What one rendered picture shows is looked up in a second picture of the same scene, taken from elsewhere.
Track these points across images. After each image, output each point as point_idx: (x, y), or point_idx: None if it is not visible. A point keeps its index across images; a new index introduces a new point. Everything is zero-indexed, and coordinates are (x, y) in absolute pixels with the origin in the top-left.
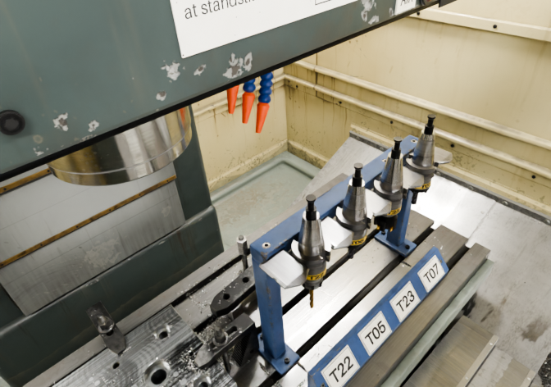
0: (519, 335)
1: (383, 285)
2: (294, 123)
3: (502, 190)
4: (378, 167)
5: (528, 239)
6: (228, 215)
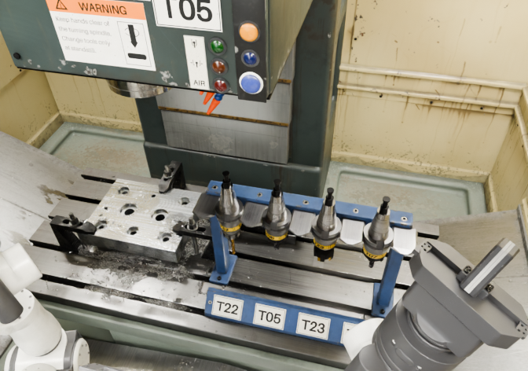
0: None
1: (327, 310)
2: (500, 161)
3: None
4: (342, 209)
5: None
6: (364, 193)
